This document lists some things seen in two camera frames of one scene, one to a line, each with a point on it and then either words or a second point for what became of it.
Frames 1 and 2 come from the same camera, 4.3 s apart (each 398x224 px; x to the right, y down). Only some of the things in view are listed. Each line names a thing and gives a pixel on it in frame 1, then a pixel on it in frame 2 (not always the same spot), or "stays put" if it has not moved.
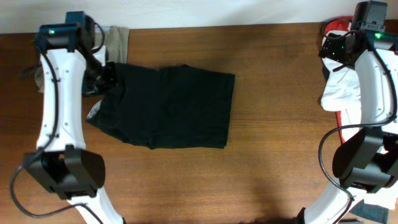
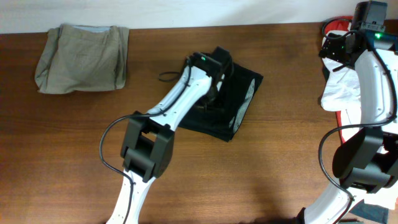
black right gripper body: [336, 45] stays put
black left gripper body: [101, 78] to [213, 97]
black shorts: [168, 106] to [224, 116]
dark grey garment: [371, 211] stays put
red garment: [336, 25] stays put
